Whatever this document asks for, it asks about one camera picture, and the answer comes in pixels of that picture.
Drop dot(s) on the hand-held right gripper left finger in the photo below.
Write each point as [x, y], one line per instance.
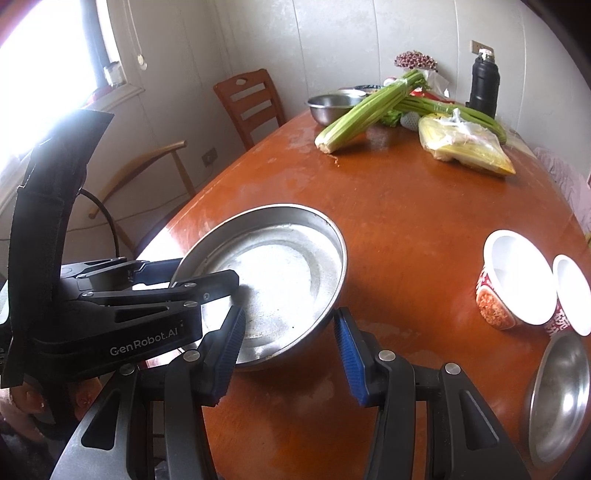
[231, 350]

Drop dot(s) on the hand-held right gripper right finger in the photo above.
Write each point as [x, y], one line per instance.
[351, 360]

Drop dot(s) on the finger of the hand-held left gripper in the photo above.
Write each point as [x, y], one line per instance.
[152, 272]
[217, 284]

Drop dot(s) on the round metal pan plate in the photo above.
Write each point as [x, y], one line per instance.
[286, 277]

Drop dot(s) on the red instant noodle bowl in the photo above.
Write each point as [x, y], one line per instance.
[517, 277]
[572, 295]

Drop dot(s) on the person's left hand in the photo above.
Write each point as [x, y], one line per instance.
[27, 406]

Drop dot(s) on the light wood armchair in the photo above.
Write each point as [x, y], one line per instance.
[138, 166]

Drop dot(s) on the brown slatted wooden chair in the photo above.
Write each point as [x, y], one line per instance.
[249, 101]

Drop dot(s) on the small stainless steel bowl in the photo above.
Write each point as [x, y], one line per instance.
[332, 108]

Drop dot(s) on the celery bunch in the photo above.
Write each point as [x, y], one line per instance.
[360, 115]

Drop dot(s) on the plastic bag of yellow food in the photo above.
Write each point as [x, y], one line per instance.
[466, 147]

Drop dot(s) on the white foam-netted fruit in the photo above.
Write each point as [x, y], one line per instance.
[410, 121]

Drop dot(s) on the long green vegetable bunch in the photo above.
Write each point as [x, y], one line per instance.
[461, 113]

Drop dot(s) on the red package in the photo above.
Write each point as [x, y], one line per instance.
[418, 92]

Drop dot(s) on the light purple garment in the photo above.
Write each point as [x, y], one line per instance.
[563, 180]

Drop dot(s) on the clear plastic bag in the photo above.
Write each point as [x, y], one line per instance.
[438, 83]

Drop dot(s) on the black thermos bottle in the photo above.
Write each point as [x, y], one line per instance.
[482, 87]

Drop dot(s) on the low wall socket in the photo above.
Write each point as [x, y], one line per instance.
[210, 157]

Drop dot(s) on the wall power socket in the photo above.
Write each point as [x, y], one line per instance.
[480, 46]

